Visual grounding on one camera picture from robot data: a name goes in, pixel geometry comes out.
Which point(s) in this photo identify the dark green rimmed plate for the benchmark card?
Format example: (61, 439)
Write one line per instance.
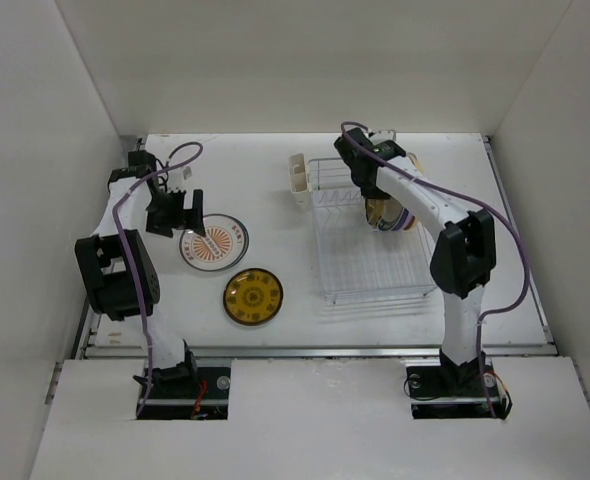
(392, 214)

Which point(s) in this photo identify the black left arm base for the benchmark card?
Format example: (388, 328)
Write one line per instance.
(203, 399)

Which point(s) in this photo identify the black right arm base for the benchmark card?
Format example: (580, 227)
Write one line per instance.
(433, 397)

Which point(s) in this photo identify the white foam front board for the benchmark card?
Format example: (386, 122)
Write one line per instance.
(300, 419)

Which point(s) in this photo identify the white plate orange sunburst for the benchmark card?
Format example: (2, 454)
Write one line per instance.
(225, 244)

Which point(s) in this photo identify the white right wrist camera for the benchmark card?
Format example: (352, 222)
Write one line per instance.
(379, 136)

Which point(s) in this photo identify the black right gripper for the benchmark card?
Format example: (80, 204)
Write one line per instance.
(375, 193)

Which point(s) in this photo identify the purple plastic plate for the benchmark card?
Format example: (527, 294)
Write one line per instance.
(405, 221)

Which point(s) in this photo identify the yellow rimmed amber plate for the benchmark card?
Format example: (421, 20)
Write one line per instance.
(253, 297)

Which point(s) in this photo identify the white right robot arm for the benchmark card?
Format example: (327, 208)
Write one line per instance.
(464, 244)

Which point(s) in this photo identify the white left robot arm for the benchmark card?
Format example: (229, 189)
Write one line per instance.
(118, 273)

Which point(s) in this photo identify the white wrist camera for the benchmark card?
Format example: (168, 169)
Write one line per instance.
(379, 136)
(178, 179)

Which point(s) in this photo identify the white wire dish rack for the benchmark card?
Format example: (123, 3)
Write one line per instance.
(357, 261)

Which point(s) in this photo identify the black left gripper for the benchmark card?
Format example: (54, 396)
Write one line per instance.
(182, 219)

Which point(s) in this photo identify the beige plastic plate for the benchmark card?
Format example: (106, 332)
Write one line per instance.
(415, 161)

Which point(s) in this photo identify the white cutlery holder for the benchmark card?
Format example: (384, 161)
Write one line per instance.
(298, 180)

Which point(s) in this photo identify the aluminium table frame rail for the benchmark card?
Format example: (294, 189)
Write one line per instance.
(245, 175)

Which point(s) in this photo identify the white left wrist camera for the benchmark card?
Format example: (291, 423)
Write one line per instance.
(178, 179)

